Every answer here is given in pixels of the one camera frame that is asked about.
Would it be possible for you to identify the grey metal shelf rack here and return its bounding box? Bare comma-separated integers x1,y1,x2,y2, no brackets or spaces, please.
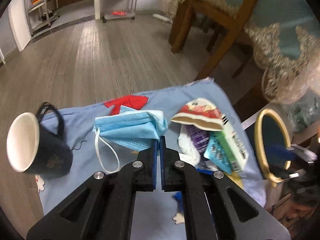
24,0,60,36

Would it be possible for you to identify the wooden chair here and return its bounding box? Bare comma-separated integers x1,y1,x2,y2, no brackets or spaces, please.
169,0,258,80

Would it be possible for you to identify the teal bin with yellow rim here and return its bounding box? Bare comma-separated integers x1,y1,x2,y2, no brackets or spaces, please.
253,108,291,187

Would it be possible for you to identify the blue face mask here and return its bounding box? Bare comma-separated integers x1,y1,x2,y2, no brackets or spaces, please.
119,105,136,114
93,110,168,173

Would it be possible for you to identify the light blue cartoon cloth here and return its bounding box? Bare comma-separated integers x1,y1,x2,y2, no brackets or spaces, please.
37,78,266,239

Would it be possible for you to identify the green white carton box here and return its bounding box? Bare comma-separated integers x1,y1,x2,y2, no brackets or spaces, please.
215,114,249,173

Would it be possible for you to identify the red beige paper cup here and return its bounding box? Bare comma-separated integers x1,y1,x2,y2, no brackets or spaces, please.
171,98,223,132

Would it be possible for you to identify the black mug white inside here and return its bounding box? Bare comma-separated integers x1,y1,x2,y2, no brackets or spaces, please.
7,102,73,179

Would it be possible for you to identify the purple plastic bottle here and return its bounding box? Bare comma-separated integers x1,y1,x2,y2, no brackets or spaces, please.
186,125,209,155

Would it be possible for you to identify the white power strip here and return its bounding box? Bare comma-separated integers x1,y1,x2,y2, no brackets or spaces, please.
152,14,172,24

